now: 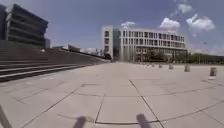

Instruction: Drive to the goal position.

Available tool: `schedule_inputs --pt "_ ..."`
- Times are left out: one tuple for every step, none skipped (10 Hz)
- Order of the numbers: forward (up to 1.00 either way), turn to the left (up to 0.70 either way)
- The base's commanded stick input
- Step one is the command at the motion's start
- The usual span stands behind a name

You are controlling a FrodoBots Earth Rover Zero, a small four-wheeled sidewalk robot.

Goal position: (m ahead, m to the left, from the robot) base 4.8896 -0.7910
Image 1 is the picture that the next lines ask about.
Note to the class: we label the pale concrete slab plaza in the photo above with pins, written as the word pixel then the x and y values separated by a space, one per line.
pixel 110 86

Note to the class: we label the low distant building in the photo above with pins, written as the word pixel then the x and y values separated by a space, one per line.
pixel 72 48

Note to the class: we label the white multi-storey building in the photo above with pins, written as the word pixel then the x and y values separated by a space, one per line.
pixel 150 41

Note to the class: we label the robot's own part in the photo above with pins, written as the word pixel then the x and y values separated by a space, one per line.
pixel 143 121
pixel 79 122

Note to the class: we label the wide grey concrete steps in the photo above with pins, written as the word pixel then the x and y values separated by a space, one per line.
pixel 30 58

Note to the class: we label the dark layered building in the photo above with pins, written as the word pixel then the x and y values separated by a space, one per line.
pixel 28 26

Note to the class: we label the row of trees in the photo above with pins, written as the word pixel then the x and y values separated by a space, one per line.
pixel 208 58

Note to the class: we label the row of concrete bollards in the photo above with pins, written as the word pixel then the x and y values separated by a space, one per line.
pixel 213 71

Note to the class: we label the dark glass building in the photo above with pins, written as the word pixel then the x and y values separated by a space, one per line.
pixel 2 23

